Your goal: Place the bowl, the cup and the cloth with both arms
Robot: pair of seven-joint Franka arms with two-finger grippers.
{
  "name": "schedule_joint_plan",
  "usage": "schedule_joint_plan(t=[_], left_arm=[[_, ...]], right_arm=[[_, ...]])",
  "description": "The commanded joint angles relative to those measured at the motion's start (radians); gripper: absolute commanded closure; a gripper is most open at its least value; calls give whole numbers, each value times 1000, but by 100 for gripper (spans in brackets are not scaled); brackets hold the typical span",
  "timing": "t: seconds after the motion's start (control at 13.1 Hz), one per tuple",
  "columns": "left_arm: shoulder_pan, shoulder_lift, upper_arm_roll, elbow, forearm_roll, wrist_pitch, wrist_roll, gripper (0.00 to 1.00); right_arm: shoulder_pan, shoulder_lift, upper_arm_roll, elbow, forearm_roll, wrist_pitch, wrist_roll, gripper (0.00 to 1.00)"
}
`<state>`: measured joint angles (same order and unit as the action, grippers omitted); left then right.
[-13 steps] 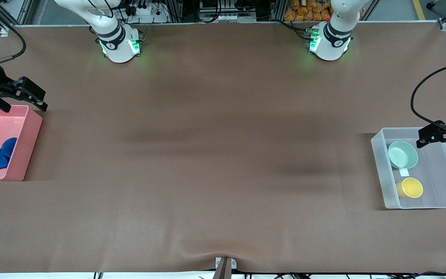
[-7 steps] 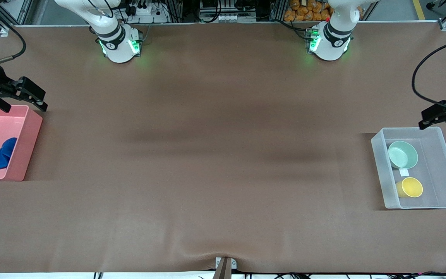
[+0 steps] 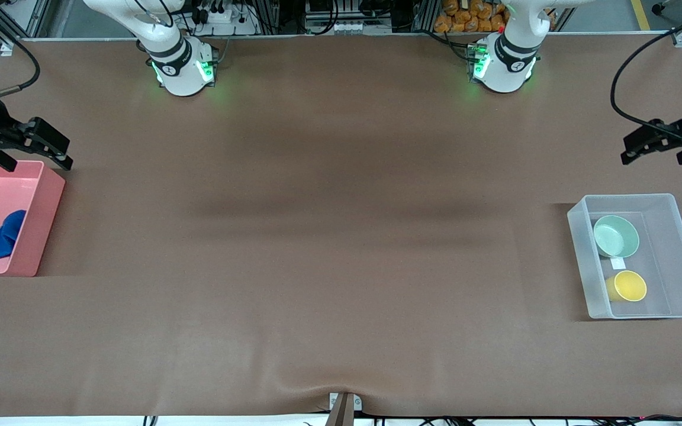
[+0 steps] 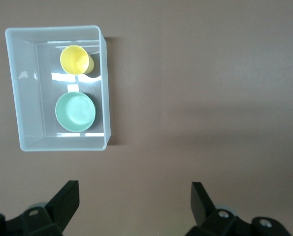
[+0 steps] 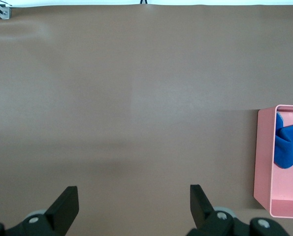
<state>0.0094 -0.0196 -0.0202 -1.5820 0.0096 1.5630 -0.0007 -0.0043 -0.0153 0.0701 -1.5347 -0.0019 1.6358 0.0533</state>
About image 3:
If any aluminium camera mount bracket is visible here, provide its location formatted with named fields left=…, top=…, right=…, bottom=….
left=326, top=392, right=363, bottom=426

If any brown table mat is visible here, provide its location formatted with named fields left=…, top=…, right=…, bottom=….
left=0, top=34, right=682, bottom=418

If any light green bowl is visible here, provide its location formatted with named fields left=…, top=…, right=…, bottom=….
left=593, top=215, right=640, bottom=259

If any orange packaged goods pile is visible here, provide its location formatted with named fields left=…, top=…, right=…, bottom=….
left=434, top=0, right=507, bottom=33

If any yellow cup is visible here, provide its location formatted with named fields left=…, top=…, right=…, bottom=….
left=606, top=270, right=648, bottom=303

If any grey power strip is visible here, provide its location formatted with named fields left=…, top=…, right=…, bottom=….
left=307, top=17, right=394, bottom=35

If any clear plastic bin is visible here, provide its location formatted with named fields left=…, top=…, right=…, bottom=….
left=567, top=193, right=682, bottom=320

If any white power strip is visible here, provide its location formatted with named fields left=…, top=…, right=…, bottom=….
left=190, top=0, right=259, bottom=36

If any blue cloth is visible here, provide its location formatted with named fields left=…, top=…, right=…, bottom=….
left=0, top=209, right=27, bottom=261

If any pink plastic bin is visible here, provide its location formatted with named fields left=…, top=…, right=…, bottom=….
left=0, top=160, right=66, bottom=277

